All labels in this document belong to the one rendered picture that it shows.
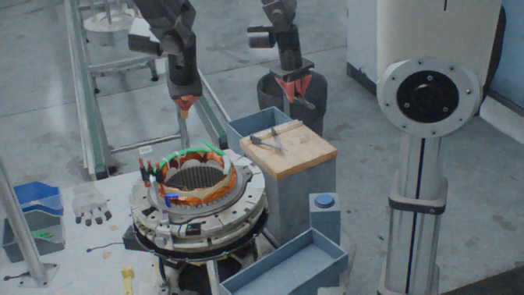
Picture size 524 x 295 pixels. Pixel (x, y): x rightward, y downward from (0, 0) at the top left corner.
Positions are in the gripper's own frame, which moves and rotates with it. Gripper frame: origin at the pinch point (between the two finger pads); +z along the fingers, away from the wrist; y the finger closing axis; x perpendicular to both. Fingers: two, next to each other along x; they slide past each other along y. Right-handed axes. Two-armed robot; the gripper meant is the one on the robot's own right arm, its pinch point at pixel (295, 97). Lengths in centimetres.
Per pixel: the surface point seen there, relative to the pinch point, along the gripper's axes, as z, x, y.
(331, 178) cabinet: 21.4, 10.5, -1.5
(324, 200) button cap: 14.6, 25.2, 10.0
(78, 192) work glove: 33, -53, 58
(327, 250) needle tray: 15.6, 38.4, 18.6
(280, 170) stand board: 11.5, 11.0, 13.4
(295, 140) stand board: 11.8, 1.4, 2.6
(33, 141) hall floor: 101, -255, 67
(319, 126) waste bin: 84, -107, -71
